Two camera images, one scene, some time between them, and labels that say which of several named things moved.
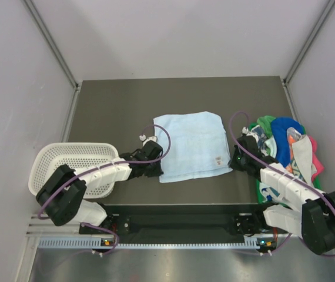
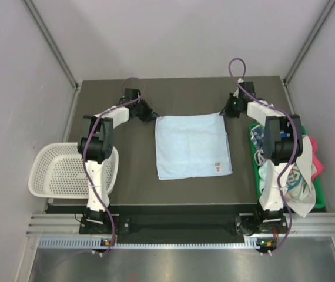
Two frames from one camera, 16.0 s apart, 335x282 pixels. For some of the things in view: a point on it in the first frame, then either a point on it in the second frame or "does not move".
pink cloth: [315, 160] does not move
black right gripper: [232, 163] -> [227, 111]
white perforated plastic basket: [47, 157] does not move
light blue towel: [199, 146] does not move
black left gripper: [157, 172] -> [150, 114]
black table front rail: [185, 219] does not move
